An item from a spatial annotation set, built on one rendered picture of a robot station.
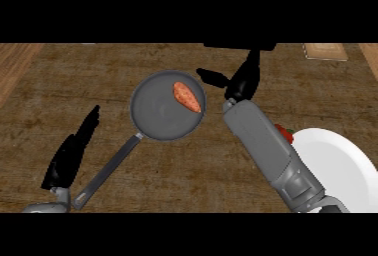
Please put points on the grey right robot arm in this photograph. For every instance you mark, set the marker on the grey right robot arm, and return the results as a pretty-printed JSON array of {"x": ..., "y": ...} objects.
[{"x": 274, "y": 156}]

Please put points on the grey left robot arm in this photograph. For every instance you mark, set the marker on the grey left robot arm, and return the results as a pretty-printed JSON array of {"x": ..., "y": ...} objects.
[{"x": 52, "y": 204}]

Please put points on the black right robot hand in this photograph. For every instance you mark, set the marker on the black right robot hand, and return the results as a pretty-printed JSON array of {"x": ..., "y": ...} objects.
[{"x": 241, "y": 81}]

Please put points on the white plate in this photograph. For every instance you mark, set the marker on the white plate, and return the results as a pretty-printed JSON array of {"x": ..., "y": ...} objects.
[{"x": 334, "y": 170}]

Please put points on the red tomato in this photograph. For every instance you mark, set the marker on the red tomato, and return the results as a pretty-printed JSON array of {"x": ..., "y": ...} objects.
[{"x": 285, "y": 132}]

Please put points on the grey frying pan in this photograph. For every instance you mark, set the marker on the grey frying pan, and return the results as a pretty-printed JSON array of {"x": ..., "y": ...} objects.
[{"x": 164, "y": 108}]

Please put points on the orange sweet potato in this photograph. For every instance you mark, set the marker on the orange sweet potato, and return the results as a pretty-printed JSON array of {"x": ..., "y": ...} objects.
[{"x": 187, "y": 96}]

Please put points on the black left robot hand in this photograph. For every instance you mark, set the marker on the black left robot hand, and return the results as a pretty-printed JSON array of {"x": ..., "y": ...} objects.
[{"x": 67, "y": 156}]

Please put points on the pale wooden board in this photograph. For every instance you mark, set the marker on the pale wooden board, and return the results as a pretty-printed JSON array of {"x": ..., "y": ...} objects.
[{"x": 325, "y": 51}]

